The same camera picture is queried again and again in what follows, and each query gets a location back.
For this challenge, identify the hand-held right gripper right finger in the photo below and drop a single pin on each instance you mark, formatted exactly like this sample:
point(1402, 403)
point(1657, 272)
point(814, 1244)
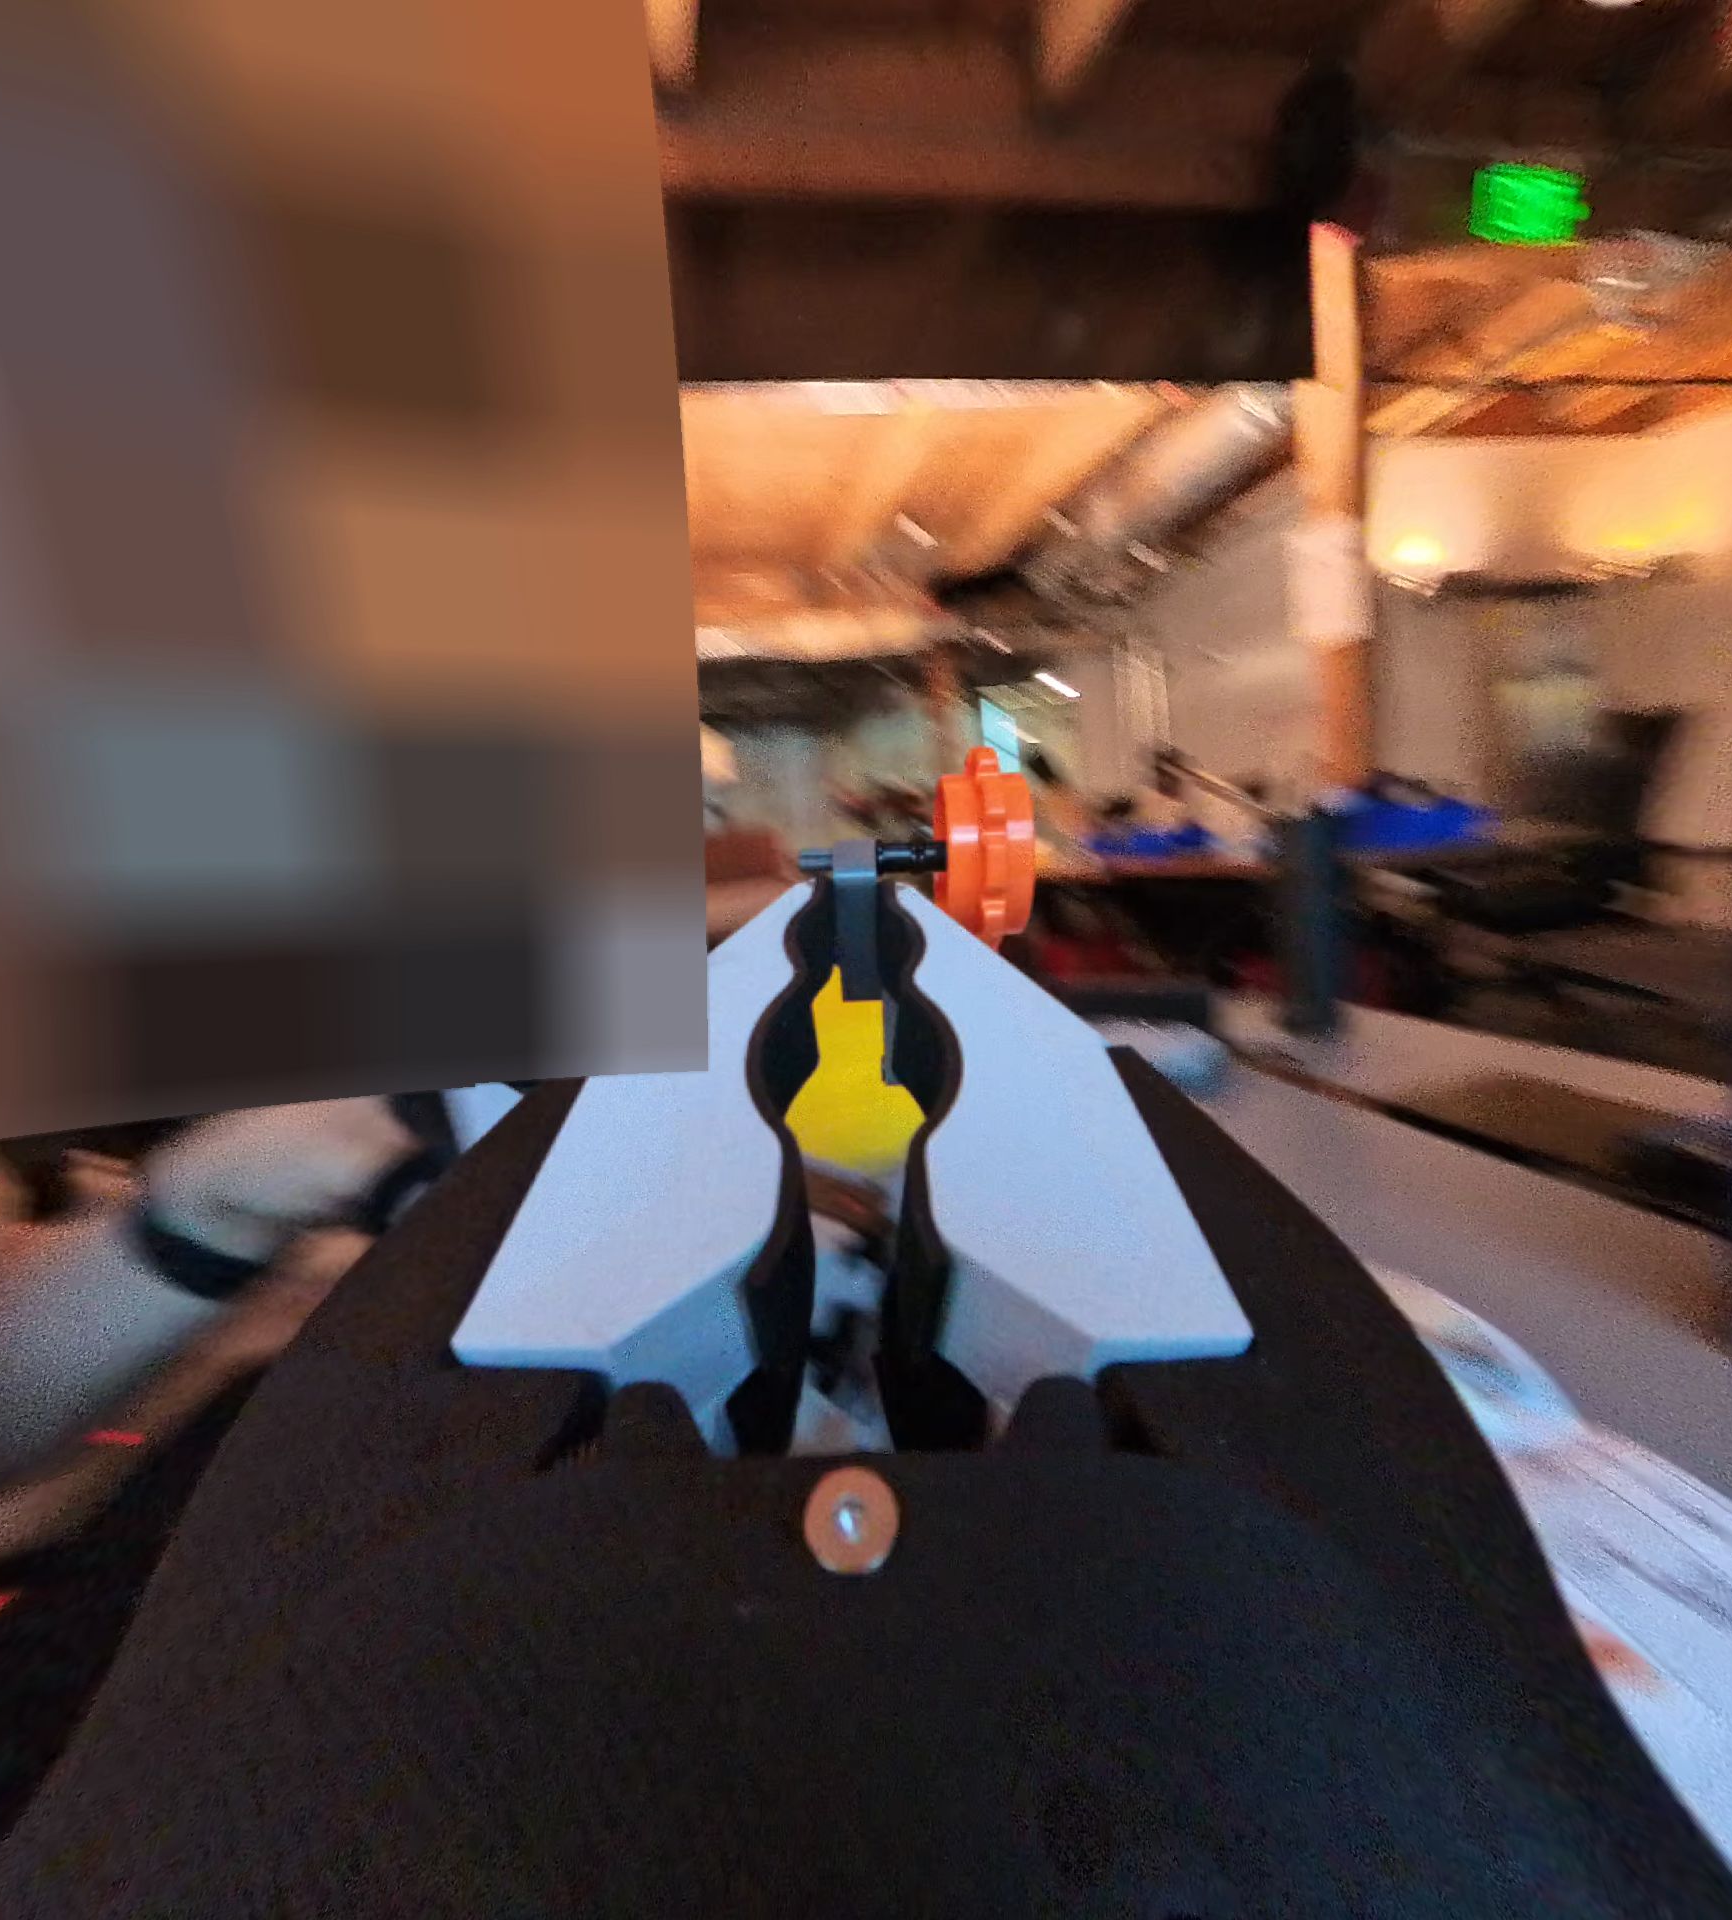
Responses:
point(1091, 1231)

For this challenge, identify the blue storage bin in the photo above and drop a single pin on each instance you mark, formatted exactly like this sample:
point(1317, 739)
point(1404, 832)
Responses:
point(1174, 843)
point(1407, 822)

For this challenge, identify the yellow plastic bin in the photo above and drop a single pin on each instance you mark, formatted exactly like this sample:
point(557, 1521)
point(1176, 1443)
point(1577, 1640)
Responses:
point(845, 1111)

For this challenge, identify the wooden post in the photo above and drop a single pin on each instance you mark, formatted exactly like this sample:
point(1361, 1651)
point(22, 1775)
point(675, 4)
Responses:
point(1339, 390)

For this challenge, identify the grey bracket with orange wheels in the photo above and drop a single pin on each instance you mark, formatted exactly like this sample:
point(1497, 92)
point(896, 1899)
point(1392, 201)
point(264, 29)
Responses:
point(986, 848)

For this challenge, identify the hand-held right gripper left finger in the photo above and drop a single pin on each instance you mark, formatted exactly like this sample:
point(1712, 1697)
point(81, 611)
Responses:
point(611, 1244)

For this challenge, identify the open white instruction booklet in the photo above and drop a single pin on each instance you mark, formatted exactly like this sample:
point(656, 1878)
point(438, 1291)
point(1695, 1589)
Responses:
point(1677, 1575)

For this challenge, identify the green exit sign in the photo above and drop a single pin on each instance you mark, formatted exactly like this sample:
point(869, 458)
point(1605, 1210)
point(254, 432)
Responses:
point(1527, 203)

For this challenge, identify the white paper notice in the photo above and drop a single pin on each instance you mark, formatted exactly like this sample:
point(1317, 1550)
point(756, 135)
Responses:
point(1328, 585)

